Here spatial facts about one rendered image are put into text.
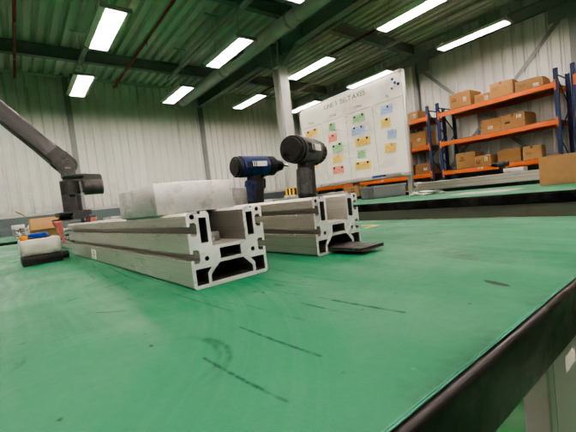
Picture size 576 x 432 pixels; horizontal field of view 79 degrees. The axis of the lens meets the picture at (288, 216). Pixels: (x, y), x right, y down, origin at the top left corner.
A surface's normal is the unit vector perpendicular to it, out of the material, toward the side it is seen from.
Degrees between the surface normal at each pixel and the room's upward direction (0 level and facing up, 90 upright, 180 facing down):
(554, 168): 89
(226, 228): 90
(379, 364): 0
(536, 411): 90
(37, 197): 90
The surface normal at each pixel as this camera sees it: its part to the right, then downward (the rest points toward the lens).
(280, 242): -0.76, 0.12
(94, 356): -0.11, -0.99
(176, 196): 0.64, -0.04
